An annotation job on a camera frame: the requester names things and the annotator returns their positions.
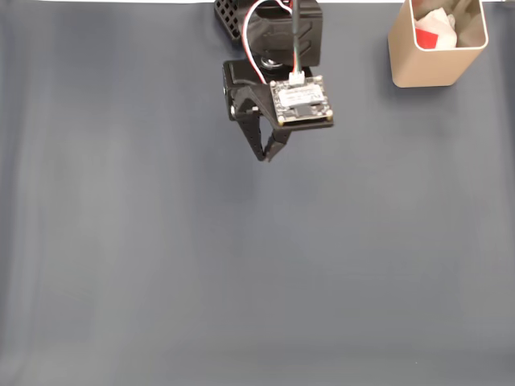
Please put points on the red cube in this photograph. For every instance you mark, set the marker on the red cube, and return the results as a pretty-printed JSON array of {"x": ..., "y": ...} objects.
[{"x": 426, "y": 38}]

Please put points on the beige rounded box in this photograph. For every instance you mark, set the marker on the beige rounded box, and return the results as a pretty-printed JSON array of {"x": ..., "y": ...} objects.
[{"x": 422, "y": 68}]

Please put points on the dark grey mat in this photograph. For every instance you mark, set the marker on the dark grey mat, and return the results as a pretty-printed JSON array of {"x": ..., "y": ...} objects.
[{"x": 257, "y": 241}]

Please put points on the white crumpled paper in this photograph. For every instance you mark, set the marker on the white crumpled paper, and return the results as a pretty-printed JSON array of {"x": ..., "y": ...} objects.
[{"x": 442, "y": 23}]

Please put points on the camera circuit board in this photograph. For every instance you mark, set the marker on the camera circuit board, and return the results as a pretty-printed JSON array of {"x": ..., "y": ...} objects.
[{"x": 301, "y": 100}]

